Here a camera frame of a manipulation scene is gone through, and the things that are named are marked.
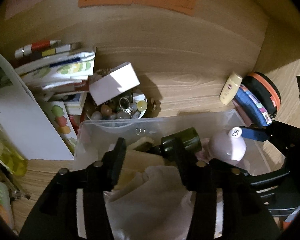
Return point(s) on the black orange round case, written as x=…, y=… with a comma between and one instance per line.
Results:
x=265, y=87

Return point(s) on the pale pink bottle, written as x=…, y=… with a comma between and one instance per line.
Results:
x=225, y=147

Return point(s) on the white cloth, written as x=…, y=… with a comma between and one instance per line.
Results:
x=150, y=205

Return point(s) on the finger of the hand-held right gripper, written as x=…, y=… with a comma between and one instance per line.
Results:
x=255, y=133
x=265, y=178

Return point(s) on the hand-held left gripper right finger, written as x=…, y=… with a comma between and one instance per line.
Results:
x=185, y=170

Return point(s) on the white booklet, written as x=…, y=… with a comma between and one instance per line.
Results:
x=27, y=120

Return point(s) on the clear plastic jar with lid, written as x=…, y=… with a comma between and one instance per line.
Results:
x=145, y=162

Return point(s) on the green glass bottle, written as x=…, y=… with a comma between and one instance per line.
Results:
x=187, y=140

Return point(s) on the clear plastic storage box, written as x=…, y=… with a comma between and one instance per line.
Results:
x=150, y=130

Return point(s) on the glass bowl of beads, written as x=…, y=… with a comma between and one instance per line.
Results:
x=139, y=97

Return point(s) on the fruit print book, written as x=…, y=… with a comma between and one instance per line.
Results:
x=61, y=120

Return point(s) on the wooden desktop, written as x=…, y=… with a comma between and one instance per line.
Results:
x=190, y=92

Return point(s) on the white cardboard box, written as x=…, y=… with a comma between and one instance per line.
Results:
x=112, y=85

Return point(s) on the blue pencil case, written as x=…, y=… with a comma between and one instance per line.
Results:
x=250, y=105

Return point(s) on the yellow-green plastic bottle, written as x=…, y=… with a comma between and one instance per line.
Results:
x=7, y=155

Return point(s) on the metal keyring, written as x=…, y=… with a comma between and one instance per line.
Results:
x=126, y=105

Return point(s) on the green orange white tube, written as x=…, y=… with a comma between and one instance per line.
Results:
x=0, y=200

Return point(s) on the stack of books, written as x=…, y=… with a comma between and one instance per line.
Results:
x=65, y=65

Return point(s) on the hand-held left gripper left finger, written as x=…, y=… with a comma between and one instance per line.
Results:
x=118, y=165

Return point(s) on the small cream bottle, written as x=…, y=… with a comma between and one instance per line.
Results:
x=231, y=88

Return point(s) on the red white tube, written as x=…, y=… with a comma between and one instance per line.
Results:
x=37, y=46

